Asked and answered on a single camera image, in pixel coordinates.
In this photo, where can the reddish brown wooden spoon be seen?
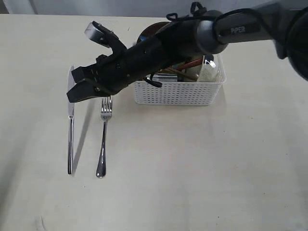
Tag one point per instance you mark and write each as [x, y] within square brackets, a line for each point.
[191, 64]

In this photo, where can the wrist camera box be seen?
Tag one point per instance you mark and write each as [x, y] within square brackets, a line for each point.
[104, 37]

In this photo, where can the silver table knife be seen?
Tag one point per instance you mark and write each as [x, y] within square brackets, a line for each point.
[71, 106]

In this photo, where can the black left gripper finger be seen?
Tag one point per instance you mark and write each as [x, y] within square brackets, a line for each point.
[85, 90]

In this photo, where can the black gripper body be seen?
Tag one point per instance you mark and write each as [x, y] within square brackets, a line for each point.
[115, 72]

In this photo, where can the silver metal fork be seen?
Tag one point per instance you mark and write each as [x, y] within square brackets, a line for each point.
[106, 114]

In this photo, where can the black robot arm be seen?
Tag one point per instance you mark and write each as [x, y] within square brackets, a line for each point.
[202, 32]

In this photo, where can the white perforated plastic basket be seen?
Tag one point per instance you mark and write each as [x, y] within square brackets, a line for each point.
[180, 93]

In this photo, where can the upper wooden chopstick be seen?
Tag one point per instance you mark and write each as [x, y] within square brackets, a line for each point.
[181, 73]

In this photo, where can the white bowl dark rim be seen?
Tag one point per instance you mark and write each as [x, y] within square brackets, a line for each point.
[207, 71]

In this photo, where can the brown round plate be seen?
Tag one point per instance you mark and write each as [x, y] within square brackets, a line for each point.
[150, 30]

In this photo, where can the shiny metal container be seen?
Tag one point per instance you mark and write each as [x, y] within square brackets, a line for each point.
[161, 77]

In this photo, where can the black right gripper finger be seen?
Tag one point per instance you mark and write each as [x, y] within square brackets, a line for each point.
[78, 74]

